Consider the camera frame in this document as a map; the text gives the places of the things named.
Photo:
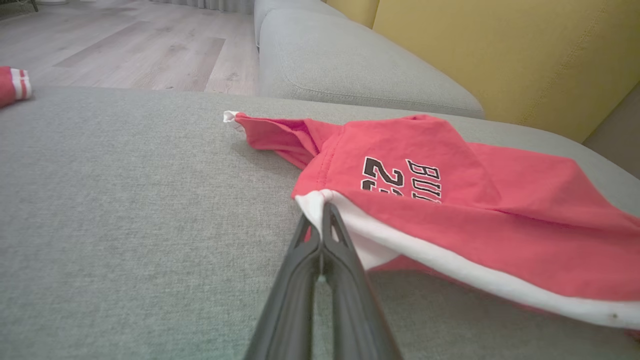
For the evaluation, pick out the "red striped-trim basketball jersey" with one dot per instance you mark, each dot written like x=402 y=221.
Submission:
x=10 y=85

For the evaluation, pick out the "yellow sofa back cushion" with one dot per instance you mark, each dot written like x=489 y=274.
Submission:
x=352 y=9
x=525 y=55

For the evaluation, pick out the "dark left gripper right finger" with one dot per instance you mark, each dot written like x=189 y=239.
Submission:
x=350 y=310

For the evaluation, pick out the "red shorts with white trim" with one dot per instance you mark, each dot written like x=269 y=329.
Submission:
x=500 y=225

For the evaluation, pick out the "large grey sofa seat cushion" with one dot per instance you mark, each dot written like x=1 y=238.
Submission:
x=125 y=200

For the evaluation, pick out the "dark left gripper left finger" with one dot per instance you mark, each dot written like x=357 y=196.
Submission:
x=290 y=310

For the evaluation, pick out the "light grey curtain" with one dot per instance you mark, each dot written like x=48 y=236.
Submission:
x=220 y=4

